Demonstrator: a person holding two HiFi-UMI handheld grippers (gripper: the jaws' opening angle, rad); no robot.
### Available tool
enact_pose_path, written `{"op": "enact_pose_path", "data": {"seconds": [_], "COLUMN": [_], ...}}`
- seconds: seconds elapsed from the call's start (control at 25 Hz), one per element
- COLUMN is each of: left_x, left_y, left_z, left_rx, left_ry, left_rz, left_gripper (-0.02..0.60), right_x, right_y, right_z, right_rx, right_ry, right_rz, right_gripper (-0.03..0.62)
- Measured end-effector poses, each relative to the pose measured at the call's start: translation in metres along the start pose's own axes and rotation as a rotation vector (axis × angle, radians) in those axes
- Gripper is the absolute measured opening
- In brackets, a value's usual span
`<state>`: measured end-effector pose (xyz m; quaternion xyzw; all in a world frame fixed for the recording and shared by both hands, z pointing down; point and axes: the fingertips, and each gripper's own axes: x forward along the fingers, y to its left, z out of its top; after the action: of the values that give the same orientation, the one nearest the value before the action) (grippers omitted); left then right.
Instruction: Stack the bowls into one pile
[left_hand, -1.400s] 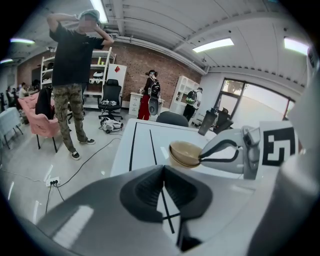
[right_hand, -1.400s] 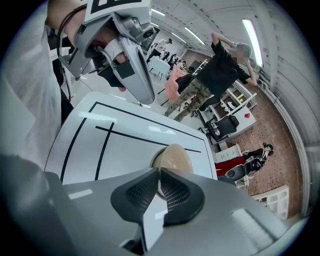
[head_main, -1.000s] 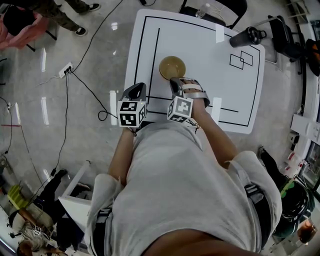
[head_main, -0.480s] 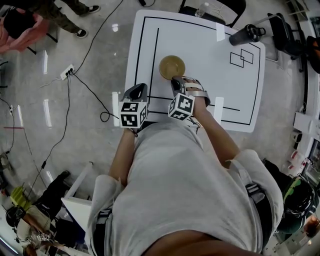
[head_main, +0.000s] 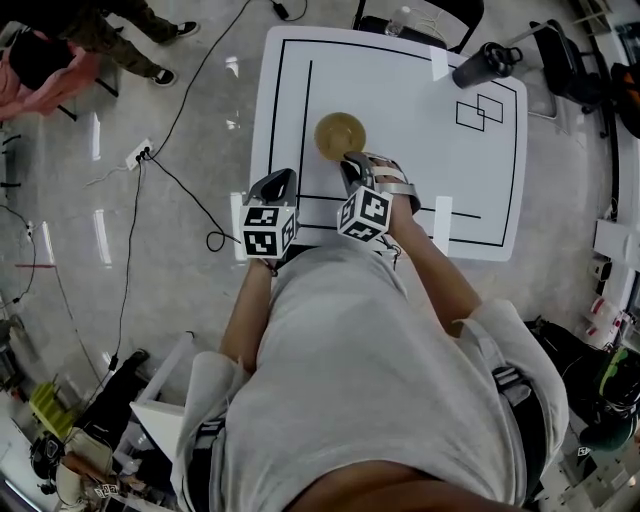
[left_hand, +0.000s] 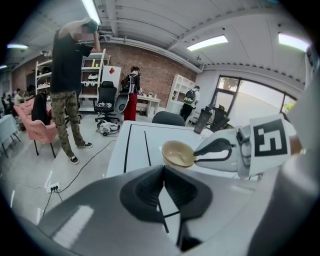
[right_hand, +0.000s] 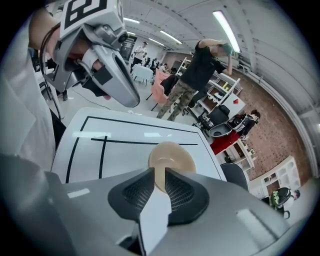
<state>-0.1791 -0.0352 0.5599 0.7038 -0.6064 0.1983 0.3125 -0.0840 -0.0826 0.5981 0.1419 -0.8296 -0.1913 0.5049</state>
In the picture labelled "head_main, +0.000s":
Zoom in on white power strip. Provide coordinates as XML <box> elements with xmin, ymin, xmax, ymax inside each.
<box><xmin>124</xmin><ymin>138</ymin><xmax>155</xmax><ymax>171</ymax></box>

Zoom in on white box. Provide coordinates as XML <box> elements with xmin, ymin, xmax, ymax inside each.
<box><xmin>593</xmin><ymin>218</ymin><xmax>640</xmax><ymax>274</ymax></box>

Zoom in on black bag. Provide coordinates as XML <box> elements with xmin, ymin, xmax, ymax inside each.
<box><xmin>7</xmin><ymin>32</ymin><xmax>76</xmax><ymax>91</ymax></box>

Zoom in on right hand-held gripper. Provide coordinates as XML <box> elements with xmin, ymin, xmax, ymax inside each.
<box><xmin>337</xmin><ymin>152</ymin><xmax>423</xmax><ymax>244</ymax></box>

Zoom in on clear plastic water bottle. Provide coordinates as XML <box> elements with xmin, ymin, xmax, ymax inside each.
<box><xmin>384</xmin><ymin>5</ymin><xmax>412</xmax><ymax>37</ymax></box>

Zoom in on black orange backpack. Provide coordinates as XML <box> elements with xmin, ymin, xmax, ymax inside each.
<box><xmin>609</xmin><ymin>62</ymin><xmax>640</xmax><ymax>141</ymax></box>

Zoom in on pink chair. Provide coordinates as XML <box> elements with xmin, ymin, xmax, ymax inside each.
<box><xmin>0</xmin><ymin>27</ymin><xmax>121</xmax><ymax>124</ymax></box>

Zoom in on person's right forearm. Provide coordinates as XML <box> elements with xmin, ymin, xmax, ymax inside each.
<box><xmin>387</xmin><ymin>199</ymin><xmax>481</xmax><ymax>341</ymax></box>

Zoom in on person's right hand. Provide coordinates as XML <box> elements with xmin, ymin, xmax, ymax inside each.
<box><xmin>369</xmin><ymin>155</ymin><xmax>424</xmax><ymax>211</ymax></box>

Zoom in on black office chair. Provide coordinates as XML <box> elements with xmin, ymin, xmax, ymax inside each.
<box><xmin>529</xmin><ymin>19</ymin><xmax>609</xmax><ymax>116</ymax></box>

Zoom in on black shaker bottle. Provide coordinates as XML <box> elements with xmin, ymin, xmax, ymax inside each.
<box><xmin>452</xmin><ymin>41</ymin><xmax>524</xmax><ymax>90</ymax></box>

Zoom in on person's black trousers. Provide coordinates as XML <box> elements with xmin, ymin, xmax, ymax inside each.
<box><xmin>279</xmin><ymin>242</ymin><xmax>351</xmax><ymax>271</ymax></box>

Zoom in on black harness strap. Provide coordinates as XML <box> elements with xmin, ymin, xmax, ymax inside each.
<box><xmin>187</xmin><ymin>419</ymin><xmax>226</xmax><ymax>512</ymax></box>
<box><xmin>492</xmin><ymin>367</ymin><xmax>546</xmax><ymax>506</ymax></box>

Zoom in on person's left forearm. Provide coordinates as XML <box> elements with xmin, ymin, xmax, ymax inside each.
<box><xmin>219</xmin><ymin>257</ymin><xmax>279</xmax><ymax>374</ymax></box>

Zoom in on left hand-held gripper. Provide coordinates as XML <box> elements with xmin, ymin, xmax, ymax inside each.
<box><xmin>238</xmin><ymin>168</ymin><xmax>300</xmax><ymax>260</ymax></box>

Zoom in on person's chin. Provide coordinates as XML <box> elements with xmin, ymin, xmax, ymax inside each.
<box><xmin>284</xmin><ymin>459</ymin><xmax>531</xmax><ymax>512</ymax></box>

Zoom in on yellow-green item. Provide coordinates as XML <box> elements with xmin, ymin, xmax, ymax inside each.
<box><xmin>28</xmin><ymin>382</ymin><xmax>76</xmax><ymax>432</ymax></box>

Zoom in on person's white shirt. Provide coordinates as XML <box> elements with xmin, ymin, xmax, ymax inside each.
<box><xmin>169</xmin><ymin>244</ymin><xmax>570</xmax><ymax>512</ymax></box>

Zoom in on black cable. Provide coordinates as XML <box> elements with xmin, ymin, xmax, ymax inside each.
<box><xmin>142</xmin><ymin>152</ymin><xmax>244</xmax><ymax>254</ymax></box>
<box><xmin>74</xmin><ymin>159</ymin><xmax>146</xmax><ymax>416</ymax></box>
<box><xmin>144</xmin><ymin>0</ymin><xmax>309</xmax><ymax>159</ymax></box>

